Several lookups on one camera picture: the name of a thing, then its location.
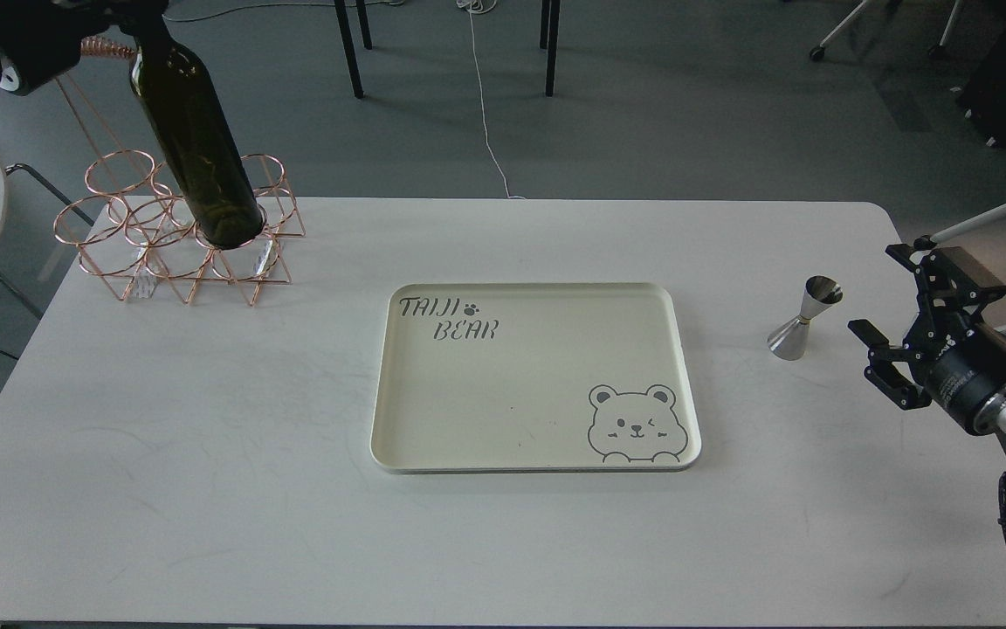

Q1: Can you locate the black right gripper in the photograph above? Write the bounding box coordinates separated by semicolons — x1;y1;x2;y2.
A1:
849;244;1006;435

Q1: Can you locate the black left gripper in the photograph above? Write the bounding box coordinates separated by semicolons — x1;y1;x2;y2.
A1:
0;1;170;95

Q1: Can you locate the steel double jigger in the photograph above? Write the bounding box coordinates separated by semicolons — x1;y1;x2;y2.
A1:
767;275;843;361

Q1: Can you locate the dark green wine bottle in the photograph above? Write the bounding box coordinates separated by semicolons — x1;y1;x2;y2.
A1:
122;13;265;250

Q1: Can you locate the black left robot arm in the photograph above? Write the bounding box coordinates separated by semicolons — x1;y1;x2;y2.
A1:
0;1;169;95

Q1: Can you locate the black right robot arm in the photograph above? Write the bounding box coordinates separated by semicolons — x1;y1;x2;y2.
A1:
849;240;1006;547

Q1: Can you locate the office chair wheeled base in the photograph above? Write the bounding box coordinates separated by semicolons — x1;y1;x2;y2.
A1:
808;1;966;63

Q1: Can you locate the black table legs background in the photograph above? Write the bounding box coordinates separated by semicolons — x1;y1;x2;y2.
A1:
334;0;562;99

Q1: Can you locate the cream bear serving tray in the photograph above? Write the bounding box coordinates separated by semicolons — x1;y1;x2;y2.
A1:
370;282;702;473

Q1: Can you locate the copper wire bottle rack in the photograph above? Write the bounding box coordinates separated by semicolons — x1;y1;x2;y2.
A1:
53;35;307;308

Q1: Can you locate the white cable on floor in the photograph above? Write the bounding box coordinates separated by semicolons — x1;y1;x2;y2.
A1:
456;0;528;201

